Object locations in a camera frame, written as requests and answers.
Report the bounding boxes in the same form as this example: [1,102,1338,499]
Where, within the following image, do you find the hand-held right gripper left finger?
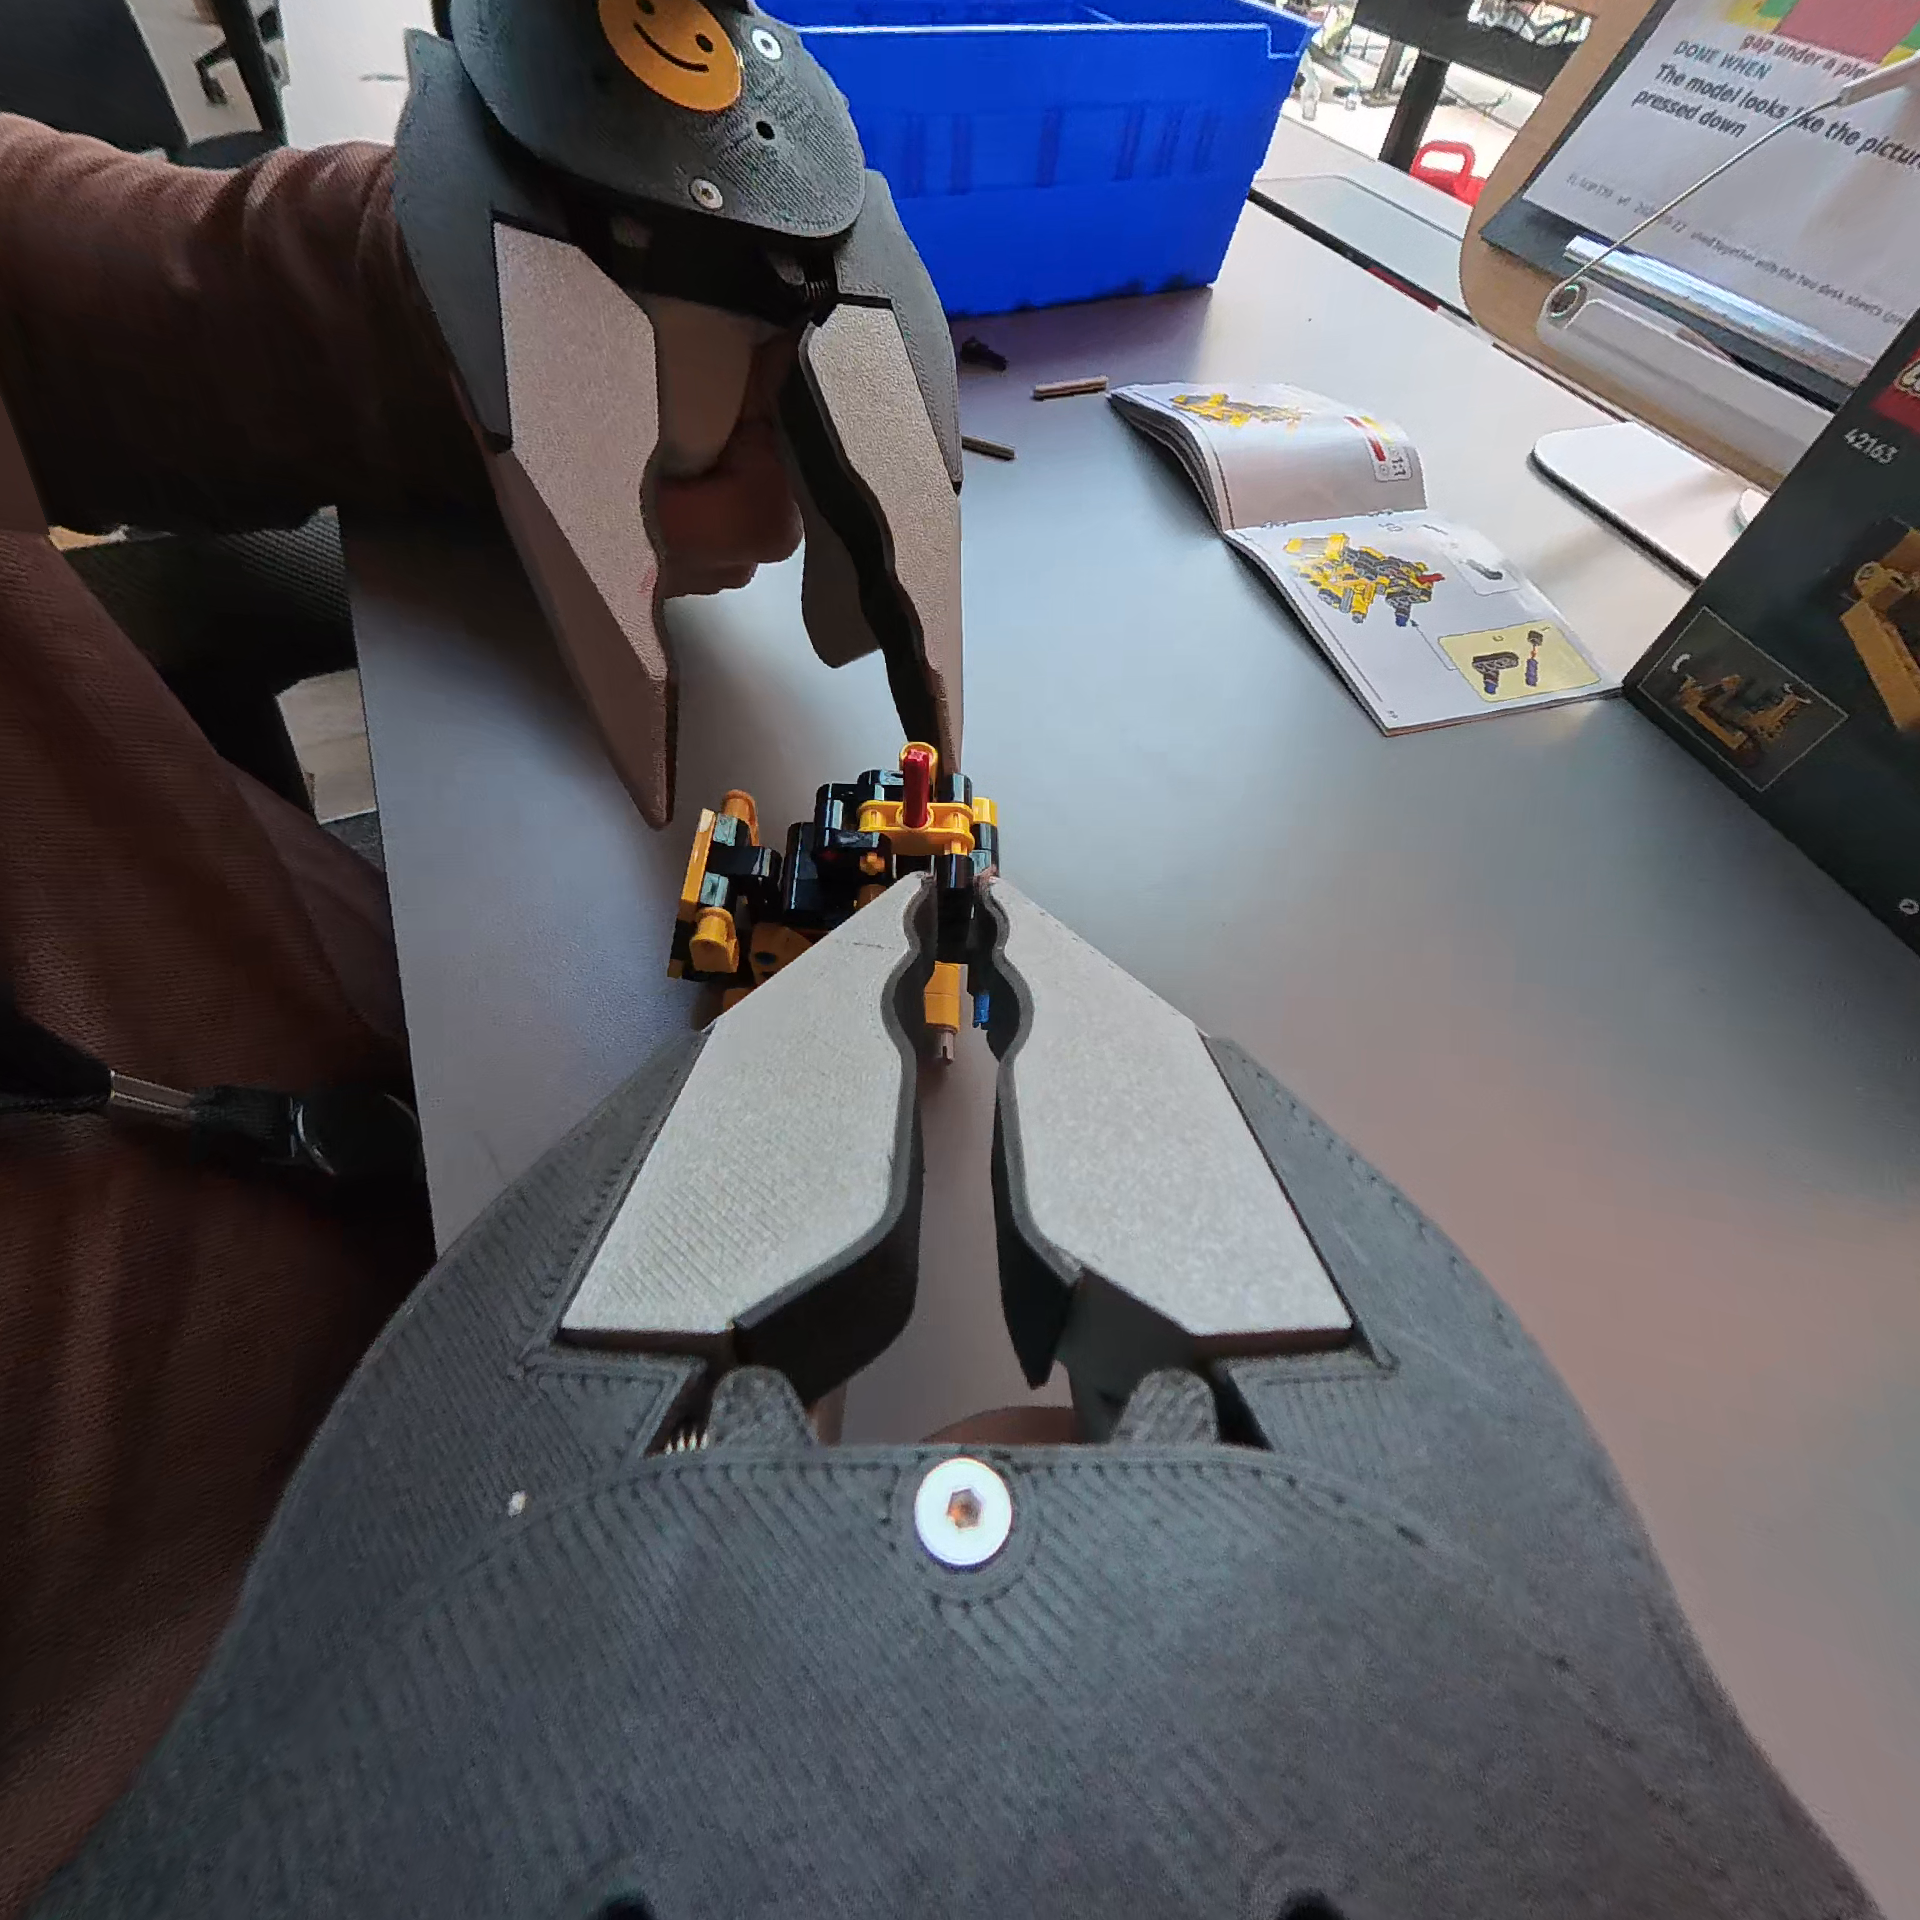
[558,871,933,1403]

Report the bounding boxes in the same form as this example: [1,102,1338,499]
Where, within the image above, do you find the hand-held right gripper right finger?
[983,878,1359,1390]

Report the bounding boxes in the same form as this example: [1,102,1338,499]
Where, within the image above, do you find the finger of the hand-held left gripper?
[772,294,969,811]
[490,217,681,831]

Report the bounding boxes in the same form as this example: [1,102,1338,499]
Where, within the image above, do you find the yellow lego bulldozer model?
[668,744,1004,1069]

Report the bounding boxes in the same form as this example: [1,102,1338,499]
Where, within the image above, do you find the lego instruction booklet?
[1105,383,1624,736]

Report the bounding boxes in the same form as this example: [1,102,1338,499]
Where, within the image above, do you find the dark lego box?
[1623,353,1920,962]

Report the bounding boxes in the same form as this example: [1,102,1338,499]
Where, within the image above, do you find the person's left hand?
[656,429,812,602]

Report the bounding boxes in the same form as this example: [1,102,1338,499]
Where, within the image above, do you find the blue plastic bin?
[748,0,1320,321]

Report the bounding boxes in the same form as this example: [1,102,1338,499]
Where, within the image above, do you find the black office chair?
[58,510,360,818]

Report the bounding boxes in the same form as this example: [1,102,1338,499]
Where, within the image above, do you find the person in brown shirt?
[0,534,436,1877]

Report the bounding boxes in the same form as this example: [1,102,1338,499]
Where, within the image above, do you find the brown cardboard board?
[1458,0,1681,325]

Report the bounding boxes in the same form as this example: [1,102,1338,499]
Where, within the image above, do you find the silver monitor stand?
[1528,256,1847,587]

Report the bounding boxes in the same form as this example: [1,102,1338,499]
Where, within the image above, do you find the thin metal rod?
[1544,54,1920,309]

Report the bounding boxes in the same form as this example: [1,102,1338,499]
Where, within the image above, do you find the white instruction sheet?
[1522,0,1920,325]

